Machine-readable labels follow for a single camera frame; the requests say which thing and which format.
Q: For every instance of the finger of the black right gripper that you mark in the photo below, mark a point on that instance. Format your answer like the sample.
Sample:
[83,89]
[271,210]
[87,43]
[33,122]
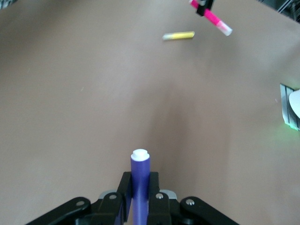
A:
[209,3]
[200,11]

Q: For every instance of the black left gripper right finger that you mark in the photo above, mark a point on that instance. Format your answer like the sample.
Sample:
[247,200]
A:
[164,211]

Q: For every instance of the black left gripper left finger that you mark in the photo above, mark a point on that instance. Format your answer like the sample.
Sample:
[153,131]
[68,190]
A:
[110,211]

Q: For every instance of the pink highlighter pen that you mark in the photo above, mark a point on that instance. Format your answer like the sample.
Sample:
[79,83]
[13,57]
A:
[214,18]

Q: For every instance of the purple highlighter pen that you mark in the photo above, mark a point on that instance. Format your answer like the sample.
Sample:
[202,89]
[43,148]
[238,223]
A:
[140,173]

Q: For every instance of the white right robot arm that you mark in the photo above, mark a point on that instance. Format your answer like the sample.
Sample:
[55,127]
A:
[295,103]

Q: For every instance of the yellow highlighter pen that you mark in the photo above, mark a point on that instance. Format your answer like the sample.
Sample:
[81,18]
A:
[181,35]

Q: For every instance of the aluminium frame structure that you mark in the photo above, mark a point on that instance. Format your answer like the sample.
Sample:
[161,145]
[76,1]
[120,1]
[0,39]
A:
[287,10]

